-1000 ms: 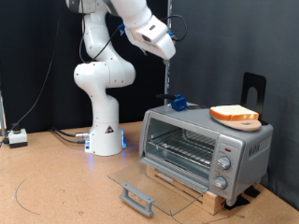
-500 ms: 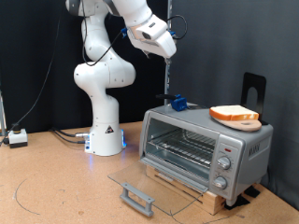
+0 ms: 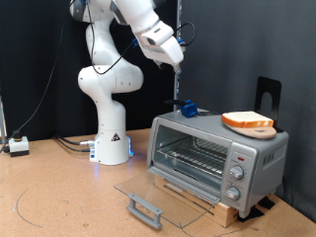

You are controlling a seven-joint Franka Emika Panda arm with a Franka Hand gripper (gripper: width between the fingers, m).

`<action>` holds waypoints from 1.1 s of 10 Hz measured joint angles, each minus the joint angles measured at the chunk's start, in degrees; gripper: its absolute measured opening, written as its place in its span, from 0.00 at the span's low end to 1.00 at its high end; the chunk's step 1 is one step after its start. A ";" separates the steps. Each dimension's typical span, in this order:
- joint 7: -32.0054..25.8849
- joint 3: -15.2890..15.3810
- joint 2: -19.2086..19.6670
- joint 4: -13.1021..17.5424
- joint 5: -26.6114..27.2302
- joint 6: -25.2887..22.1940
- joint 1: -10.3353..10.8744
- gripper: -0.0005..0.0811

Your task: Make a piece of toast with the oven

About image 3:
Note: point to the metal frame post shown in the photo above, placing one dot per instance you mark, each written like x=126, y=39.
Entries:
x=2, y=121

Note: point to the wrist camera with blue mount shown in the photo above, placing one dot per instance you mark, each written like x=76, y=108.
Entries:
x=180, y=41

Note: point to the small wooden cutting board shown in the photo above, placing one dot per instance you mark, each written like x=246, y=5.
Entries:
x=260, y=133

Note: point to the black tape strip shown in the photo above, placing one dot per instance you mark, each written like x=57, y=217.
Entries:
x=267, y=203

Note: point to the black metal bookend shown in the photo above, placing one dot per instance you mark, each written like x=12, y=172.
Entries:
x=261, y=89

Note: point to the emergency stop button box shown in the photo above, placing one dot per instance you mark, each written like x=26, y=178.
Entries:
x=19, y=146

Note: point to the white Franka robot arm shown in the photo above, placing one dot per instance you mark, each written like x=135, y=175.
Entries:
x=110, y=131

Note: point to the wooden slatted crate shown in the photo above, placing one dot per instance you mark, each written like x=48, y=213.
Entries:
x=230, y=214

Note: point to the vertical aluminium pole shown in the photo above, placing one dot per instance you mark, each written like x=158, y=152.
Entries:
x=178, y=89

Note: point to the black backdrop curtain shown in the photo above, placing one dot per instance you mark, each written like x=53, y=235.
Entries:
x=33, y=49

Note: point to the white bread slice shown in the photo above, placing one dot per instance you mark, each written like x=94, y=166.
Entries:
x=247, y=118

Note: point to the grey backdrop curtain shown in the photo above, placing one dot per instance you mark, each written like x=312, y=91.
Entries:
x=230, y=49

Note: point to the silver toaster oven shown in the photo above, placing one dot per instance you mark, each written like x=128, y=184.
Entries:
x=260, y=154

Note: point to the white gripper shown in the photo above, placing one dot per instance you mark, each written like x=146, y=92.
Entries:
x=168, y=52

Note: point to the blue object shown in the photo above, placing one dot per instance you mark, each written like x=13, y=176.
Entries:
x=190, y=109

